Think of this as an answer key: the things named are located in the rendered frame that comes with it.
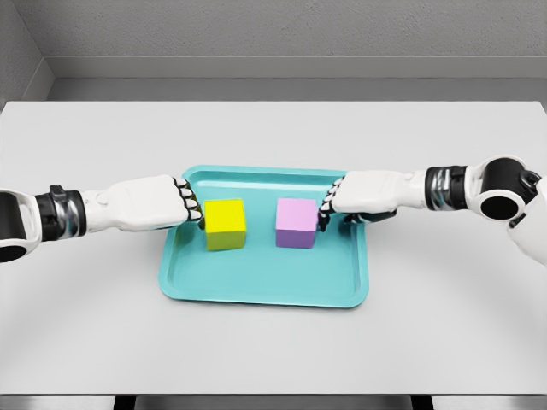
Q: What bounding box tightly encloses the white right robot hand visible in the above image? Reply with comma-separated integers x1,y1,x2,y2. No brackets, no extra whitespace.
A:
316,170,408,233

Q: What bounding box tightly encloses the yellow cube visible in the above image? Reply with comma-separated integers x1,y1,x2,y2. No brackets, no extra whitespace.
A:
203,198,248,252

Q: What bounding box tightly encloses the teal tray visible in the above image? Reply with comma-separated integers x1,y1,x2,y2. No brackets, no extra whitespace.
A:
158,165,370,309

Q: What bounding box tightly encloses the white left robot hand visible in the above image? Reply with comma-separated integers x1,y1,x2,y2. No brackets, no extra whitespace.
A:
111,173,206,231

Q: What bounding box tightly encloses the pink cube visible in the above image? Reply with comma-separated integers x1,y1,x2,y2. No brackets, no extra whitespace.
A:
274,197,317,249

